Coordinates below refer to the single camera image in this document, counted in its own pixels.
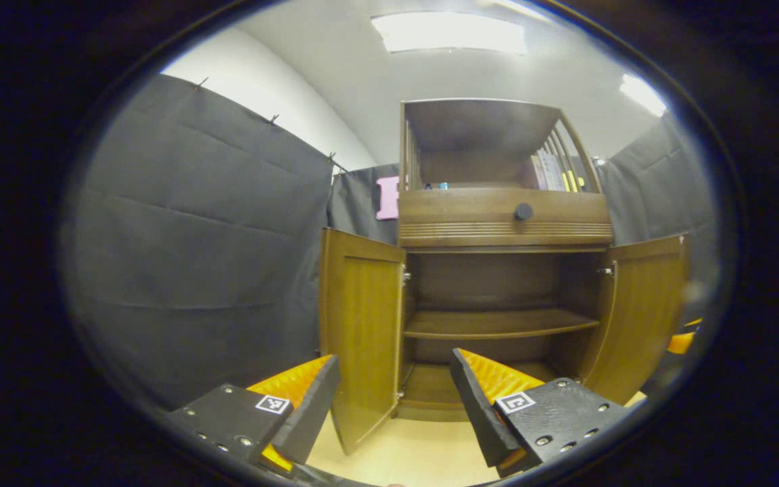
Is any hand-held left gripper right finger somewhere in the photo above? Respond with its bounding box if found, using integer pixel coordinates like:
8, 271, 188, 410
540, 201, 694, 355
451, 348, 634, 478

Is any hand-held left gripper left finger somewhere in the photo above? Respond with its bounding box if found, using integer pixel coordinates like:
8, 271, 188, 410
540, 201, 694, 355
166, 354, 341, 474

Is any wooden cabinet door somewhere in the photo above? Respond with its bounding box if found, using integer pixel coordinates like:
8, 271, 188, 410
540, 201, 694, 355
582, 233, 691, 407
318, 228, 408, 455

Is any wooden double-door shoe cabinet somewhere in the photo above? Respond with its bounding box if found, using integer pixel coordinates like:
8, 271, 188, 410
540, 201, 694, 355
318, 98, 691, 455

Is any wooden inner cabinet shelf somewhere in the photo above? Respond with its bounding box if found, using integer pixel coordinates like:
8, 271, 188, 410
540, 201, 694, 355
403, 309, 601, 340

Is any wooden cabinet drawer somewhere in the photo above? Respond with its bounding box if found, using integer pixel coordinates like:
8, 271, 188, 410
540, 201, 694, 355
398, 188, 613, 248

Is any black backdrop cloth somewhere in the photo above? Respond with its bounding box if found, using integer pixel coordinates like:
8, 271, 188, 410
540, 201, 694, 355
62, 73, 718, 407

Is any small ceiling light panel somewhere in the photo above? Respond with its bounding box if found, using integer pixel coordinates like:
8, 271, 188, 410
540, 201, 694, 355
619, 73, 667, 117

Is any large ceiling light panel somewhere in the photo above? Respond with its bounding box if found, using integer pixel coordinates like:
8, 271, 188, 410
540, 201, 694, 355
371, 11, 527, 55

